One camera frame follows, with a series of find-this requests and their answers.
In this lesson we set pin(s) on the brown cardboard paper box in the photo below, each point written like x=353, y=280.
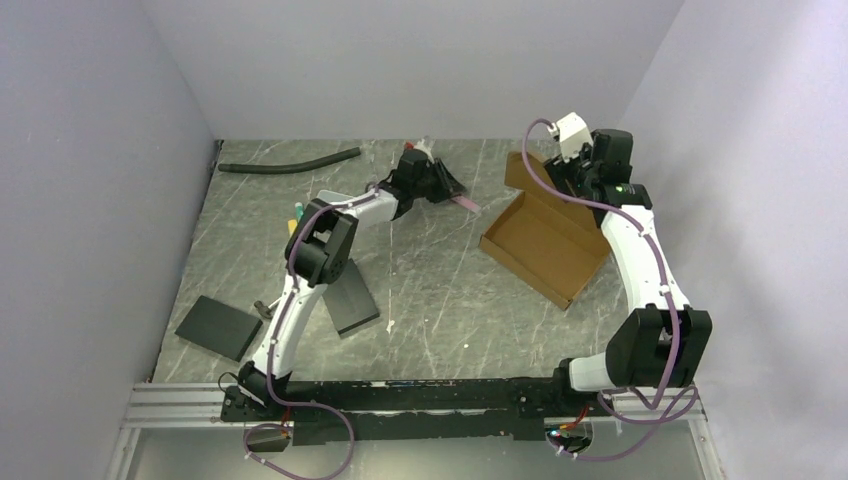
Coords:
x=553, y=246

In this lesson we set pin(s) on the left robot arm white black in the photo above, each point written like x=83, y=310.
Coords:
x=318, y=253

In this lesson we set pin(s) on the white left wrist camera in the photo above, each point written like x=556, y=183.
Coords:
x=425, y=145

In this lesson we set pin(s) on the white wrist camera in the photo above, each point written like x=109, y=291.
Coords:
x=571, y=132
x=425, y=145

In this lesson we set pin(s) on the pink eraser bar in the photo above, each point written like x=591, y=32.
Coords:
x=466, y=203

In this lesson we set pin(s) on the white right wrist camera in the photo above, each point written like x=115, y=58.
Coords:
x=571, y=132

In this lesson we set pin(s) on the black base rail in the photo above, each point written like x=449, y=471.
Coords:
x=520, y=408

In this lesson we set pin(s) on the black flat box left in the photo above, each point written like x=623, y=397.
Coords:
x=219, y=328

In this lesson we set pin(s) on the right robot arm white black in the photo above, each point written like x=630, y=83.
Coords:
x=662, y=340

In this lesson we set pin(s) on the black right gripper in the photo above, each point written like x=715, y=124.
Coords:
x=562, y=171

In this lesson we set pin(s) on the black foam tube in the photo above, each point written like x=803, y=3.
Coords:
x=288, y=169

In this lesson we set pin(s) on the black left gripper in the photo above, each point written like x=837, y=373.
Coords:
x=449, y=186

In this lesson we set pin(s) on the small metal hammer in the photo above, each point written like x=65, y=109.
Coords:
x=266, y=311

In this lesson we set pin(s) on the black rectangular box centre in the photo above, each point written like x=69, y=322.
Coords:
x=349, y=302

